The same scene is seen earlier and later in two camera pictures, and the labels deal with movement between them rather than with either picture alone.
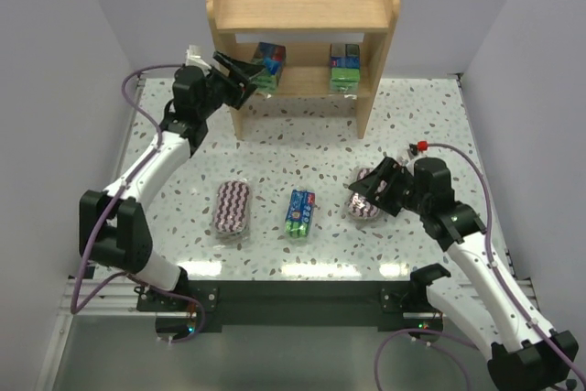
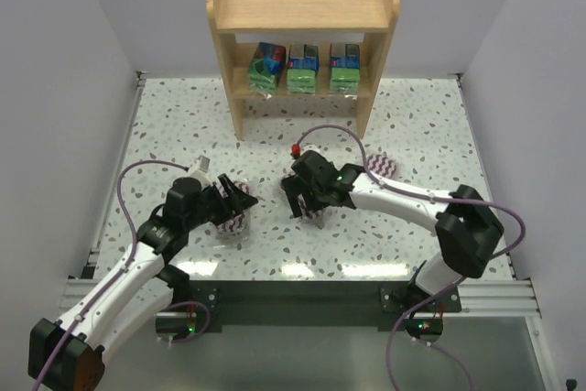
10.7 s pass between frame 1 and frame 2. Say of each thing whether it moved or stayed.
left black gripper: moved
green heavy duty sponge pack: moved
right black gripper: moved
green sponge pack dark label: stayed
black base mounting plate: stayed
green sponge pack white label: stayed
